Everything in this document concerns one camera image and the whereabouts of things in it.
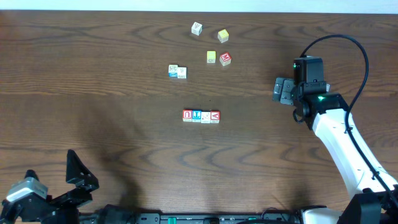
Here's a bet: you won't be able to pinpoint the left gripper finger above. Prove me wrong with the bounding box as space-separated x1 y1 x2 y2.
66 149 100 192
24 169 39 180

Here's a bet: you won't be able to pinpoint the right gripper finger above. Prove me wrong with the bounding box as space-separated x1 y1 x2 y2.
280 79 295 105
272 77 284 102

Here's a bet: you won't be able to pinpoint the red A block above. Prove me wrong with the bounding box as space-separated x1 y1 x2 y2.
210 111 220 123

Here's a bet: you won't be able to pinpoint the white block red dots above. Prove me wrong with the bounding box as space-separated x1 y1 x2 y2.
200 111 211 124

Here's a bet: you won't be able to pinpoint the blue J block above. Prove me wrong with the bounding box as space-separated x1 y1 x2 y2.
192 110 201 123

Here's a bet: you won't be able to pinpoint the red U block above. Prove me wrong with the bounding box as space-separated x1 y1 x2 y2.
182 110 193 122

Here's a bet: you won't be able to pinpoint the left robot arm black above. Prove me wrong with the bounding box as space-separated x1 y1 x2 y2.
1 149 136 224

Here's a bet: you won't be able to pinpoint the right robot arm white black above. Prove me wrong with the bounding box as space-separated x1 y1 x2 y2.
272 57 397 223

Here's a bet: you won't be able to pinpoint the red M block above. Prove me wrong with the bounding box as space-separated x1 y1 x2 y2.
220 52 232 66

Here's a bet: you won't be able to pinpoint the yellow-green block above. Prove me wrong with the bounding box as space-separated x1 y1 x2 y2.
206 51 216 63

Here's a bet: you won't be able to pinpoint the yellow block top right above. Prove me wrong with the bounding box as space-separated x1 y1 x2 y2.
218 29 229 43

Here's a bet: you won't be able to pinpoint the white block black text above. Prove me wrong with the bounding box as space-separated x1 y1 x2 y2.
177 67 187 79

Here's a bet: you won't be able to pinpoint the white block top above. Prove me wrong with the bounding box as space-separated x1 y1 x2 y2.
191 22 203 35

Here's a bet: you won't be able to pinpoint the white block blue picture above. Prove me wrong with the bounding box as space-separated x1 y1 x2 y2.
168 64 178 77

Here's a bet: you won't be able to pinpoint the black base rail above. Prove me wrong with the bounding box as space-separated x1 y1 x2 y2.
80 212 302 224

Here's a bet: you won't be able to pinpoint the right camera cable black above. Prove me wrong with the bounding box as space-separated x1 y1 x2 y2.
294 34 397 202

